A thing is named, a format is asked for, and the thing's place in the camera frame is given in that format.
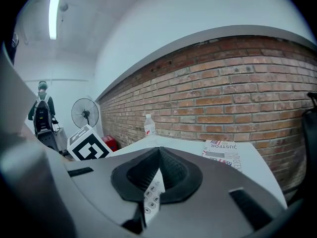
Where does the long ceiling tube light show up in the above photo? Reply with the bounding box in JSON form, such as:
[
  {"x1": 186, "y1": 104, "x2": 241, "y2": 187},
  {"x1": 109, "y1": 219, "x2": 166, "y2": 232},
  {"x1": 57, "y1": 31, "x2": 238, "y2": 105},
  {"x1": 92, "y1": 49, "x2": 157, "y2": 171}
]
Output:
[{"x1": 48, "y1": 0, "x2": 62, "y2": 40}]

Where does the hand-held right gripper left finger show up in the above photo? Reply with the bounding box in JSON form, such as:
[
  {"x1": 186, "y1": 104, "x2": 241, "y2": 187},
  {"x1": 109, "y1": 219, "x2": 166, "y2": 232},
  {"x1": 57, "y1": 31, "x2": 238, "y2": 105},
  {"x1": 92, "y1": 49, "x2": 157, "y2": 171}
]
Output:
[{"x1": 64, "y1": 147, "x2": 160, "y2": 234}]

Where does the red cardboard box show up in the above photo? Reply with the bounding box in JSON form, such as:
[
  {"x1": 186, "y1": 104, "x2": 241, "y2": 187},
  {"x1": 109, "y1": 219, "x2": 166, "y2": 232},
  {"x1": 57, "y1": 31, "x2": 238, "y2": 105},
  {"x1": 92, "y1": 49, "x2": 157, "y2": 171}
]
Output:
[{"x1": 101, "y1": 135, "x2": 119, "y2": 152}]

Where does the printed newspaper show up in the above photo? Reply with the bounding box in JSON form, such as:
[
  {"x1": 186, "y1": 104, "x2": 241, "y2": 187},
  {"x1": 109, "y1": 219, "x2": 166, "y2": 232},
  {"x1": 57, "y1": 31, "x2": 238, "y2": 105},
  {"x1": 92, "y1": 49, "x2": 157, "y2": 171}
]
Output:
[{"x1": 201, "y1": 139, "x2": 245, "y2": 175}]

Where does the black standing fan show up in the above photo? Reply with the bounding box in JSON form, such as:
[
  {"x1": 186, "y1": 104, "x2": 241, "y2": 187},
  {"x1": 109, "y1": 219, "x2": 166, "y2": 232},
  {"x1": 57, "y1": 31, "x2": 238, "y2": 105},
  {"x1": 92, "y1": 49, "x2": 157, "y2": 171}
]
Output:
[{"x1": 71, "y1": 97, "x2": 101, "y2": 134}]

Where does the clear plastic water bottle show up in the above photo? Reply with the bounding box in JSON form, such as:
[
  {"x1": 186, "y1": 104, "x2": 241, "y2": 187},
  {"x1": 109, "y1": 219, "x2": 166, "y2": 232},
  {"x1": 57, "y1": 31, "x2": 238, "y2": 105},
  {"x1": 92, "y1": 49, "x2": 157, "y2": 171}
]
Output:
[{"x1": 144, "y1": 114, "x2": 158, "y2": 148}]

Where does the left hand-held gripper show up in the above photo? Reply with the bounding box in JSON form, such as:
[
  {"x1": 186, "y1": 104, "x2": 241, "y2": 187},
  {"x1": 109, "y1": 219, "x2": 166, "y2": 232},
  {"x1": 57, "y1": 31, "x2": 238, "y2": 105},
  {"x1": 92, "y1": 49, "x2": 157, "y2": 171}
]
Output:
[{"x1": 66, "y1": 123, "x2": 112, "y2": 162}]

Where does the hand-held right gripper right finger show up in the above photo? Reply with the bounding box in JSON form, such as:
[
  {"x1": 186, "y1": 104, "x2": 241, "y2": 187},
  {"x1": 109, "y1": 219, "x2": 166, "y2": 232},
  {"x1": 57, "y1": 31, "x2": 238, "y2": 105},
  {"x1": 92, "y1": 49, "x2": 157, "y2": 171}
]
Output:
[{"x1": 146, "y1": 147, "x2": 288, "y2": 238}]

